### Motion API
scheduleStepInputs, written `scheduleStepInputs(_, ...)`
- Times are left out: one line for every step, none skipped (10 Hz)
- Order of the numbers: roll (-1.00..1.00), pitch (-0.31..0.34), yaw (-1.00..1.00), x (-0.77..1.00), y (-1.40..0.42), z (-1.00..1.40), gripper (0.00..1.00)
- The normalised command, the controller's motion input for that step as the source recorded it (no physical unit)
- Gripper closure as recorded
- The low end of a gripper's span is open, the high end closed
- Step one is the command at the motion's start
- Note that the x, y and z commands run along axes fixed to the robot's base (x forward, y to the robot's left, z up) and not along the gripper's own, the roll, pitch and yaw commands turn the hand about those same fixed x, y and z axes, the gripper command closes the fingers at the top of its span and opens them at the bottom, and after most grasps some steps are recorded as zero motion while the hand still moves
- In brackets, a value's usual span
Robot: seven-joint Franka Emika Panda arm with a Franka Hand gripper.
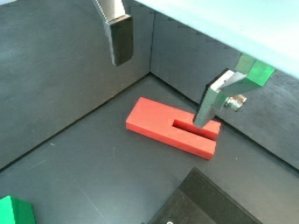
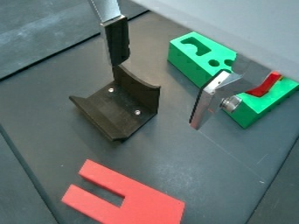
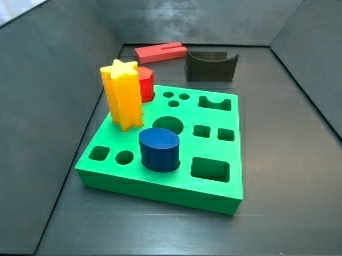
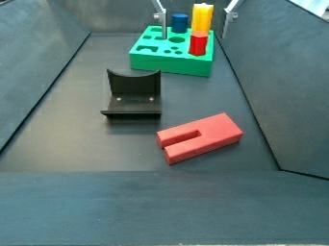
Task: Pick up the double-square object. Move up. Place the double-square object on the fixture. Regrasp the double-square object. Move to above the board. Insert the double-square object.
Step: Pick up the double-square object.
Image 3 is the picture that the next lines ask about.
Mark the red double-square block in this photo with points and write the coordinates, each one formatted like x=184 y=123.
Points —
x=161 y=52

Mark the green foam shape board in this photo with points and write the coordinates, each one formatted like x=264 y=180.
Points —
x=208 y=182

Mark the blue cylinder block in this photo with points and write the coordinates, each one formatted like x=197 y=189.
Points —
x=160 y=149

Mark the red hexagonal prism block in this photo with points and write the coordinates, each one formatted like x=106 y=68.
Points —
x=146 y=79

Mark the yellow star prism block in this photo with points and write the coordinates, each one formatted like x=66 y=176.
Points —
x=122 y=87

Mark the black curved holder stand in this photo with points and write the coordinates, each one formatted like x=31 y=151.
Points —
x=210 y=66

